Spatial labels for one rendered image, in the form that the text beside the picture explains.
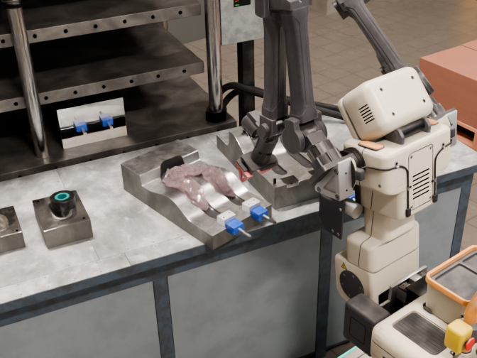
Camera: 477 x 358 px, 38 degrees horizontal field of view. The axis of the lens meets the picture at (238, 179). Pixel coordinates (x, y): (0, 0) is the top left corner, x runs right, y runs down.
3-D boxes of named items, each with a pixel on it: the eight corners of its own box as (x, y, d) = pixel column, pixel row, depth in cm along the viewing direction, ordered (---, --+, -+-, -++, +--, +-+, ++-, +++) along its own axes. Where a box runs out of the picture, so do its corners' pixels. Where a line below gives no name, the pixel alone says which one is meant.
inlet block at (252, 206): (280, 226, 224) (281, 212, 221) (270, 233, 221) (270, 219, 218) (253, 210, 232) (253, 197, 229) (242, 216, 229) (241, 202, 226)
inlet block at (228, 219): (256, 240, 217) (256, 226, 215) (245, 247, 215) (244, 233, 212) (228, 223, 226) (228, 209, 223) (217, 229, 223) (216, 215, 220)
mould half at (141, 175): (271, 217, 233) (271, 190, 227) (213, 250, 218) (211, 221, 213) (180, 164, 265) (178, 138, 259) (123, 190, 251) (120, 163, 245)
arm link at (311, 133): (316, 150, 183) (330, 143, 186) (295, 118, 185) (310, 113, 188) (301, 165, 191) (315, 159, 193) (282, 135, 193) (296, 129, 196)
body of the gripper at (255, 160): (238, 158, 212) (245, 143, 206) (265, 148, 217) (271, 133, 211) (250, 174, 210) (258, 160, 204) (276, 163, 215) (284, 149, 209)
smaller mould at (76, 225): (93, 236, 226) (90, 219, 222) (47, 248, 221) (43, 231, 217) (78, 206, 242) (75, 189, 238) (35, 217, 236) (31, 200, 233)
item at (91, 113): (127, 135, 290) (123, 96, 281) (63, 149, 281) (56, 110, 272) (96, 91, 329) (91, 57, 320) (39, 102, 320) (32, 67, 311)
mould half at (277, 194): (339, 191, 246) (341, 158, 239) (275, 209, 237) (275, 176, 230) (275, 133, 285) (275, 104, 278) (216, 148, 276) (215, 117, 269)
